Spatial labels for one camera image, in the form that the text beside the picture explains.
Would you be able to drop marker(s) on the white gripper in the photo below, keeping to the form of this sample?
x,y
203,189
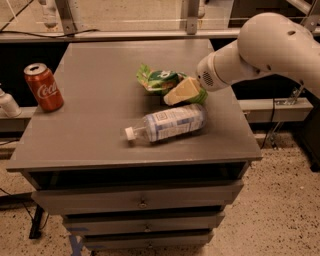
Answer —
x,y
206,75

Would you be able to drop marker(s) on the green rice chip bag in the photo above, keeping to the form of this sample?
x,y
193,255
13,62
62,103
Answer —
x,y
160,82

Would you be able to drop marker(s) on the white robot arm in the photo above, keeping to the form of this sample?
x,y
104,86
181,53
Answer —
x,y
267,44

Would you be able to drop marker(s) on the blue label plastic bottle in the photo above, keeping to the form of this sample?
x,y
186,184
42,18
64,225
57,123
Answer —
x,y
169,123

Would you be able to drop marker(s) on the grey drawer cabinet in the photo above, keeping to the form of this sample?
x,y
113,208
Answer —
x,y
105,165

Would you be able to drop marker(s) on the middle cabinet drawer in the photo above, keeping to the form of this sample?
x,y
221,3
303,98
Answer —
x,y
123,225

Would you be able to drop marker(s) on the cabinet drawer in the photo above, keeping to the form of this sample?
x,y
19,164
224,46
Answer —
x,y
148,240
123,225
120,199

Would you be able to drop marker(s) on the red cola can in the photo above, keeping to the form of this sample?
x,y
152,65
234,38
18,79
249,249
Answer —
x,y
41,82

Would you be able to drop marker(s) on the bottom cabinet drawer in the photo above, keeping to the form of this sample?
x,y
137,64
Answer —
x,y
148,240

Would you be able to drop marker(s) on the top cabinet drawer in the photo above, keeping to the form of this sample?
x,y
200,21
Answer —
x,y
120,199

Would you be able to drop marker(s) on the white plastic pipe fitting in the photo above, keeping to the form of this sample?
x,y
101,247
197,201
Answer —
x,y
9,105

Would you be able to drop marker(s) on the grey metal frame rail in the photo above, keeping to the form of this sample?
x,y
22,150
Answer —
x,y
93,35

